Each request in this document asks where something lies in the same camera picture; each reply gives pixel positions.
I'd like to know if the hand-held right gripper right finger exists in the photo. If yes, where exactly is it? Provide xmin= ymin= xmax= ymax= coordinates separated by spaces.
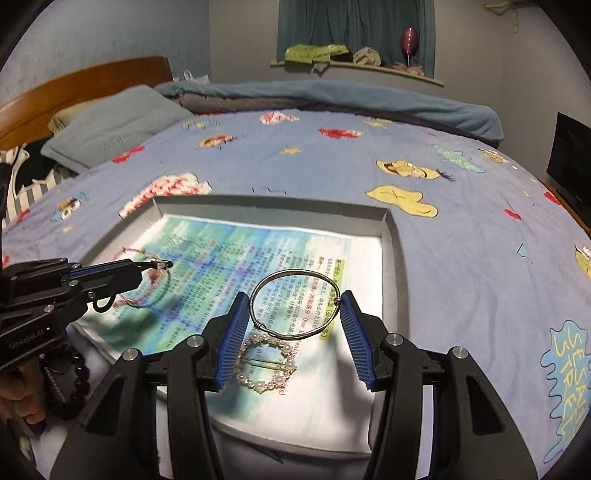
xmin=339 ymin=290 xmax=539 ymax=480

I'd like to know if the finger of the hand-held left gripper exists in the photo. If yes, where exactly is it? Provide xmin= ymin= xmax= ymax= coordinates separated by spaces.
xmin=69 ymin=272 xmax=145 ymax=306
xmin=69 ymin=259 xmax=174 ymax=280

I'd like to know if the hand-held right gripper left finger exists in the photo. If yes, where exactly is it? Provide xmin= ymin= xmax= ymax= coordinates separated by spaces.
xmin=50 ymin=291 xmax=252 ymax=480

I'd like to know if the pink string bracelet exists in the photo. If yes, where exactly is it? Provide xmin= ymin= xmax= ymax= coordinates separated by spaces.
xmin=113 ymin=247 xmax=174 ymax=310

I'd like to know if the large dark bead bracelet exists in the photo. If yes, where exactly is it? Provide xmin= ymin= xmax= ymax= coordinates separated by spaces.
xmin=54 ymin=344 xmax=96 ymax=398

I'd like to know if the small dark bead bracelet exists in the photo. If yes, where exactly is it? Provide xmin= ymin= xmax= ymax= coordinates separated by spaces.
xmin=39 ymin=354 xmax=66 ymax=419

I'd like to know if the grey cardboard box tray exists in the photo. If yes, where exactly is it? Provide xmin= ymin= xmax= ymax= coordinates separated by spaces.
xmin=76 ymin=194 xmax=411 ymax=462

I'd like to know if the silver bangle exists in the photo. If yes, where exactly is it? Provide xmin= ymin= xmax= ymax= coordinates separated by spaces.
xmin=249 ymin=270 xmax=344 ymax=338

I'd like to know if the person's left hand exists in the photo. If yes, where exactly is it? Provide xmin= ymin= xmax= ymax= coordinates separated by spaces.
xmin=0 ymin=364 xmax=47 ymax=435

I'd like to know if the printed paper liner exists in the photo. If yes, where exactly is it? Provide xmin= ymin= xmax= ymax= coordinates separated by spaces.
xmin=74 ymin=215 xmax=386 ymax=455

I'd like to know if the striped cushion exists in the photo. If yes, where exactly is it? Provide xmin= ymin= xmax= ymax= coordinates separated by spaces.
xmin=0 ymin=143 xmax=80 ymax=228

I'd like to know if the grey-blue pillow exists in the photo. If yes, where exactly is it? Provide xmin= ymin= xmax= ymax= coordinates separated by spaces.
xmin=41 ymin=85 xmax=195 ymax=174

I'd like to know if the beige pillow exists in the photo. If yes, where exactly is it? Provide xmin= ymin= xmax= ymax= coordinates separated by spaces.
xmin=48 ymin=102 xmax=94 ymax=134

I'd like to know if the blue cartoon bedsheet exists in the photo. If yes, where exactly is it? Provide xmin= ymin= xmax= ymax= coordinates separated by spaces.
xmin=0 ymin=108 xmax=591 ymax=480

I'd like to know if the wooden headboard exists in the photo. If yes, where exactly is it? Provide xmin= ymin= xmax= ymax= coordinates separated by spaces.
xmin=0 ymin=56 xmax=174 ymax=153

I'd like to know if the grey blanket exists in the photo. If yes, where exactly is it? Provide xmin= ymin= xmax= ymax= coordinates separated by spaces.
xmin=179 ymin=92 xmax=297 ymax=114

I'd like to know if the blue blanket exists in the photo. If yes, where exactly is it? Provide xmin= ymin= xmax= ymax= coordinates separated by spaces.
xmin=154 ymin=79 xmax=505 ymax=142

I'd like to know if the wooden window sill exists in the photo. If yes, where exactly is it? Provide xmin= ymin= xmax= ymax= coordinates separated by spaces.
xmin=270 ymin=60 xmax=445 ymax=88

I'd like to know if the black television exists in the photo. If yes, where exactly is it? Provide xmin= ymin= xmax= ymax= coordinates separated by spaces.
xmin=546 ymin=112 xmax=591 ymax=216

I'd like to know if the beige cloth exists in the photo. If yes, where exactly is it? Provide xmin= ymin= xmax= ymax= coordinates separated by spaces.
xmin=353 ymin=46 xmax=382 ymax=66

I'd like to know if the green cloth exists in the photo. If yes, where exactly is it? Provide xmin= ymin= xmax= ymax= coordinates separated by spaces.
xmin=284 ymin=44 xmax=350 ymax=65

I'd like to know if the pink balloon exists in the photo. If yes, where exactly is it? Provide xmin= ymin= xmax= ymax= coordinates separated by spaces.
xmin=400 ymin=26 xmax=419 ymax=66

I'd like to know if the teal curtain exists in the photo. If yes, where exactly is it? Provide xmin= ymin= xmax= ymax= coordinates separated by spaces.
xmin=277 ymin=0 xmax=437 ymax=79

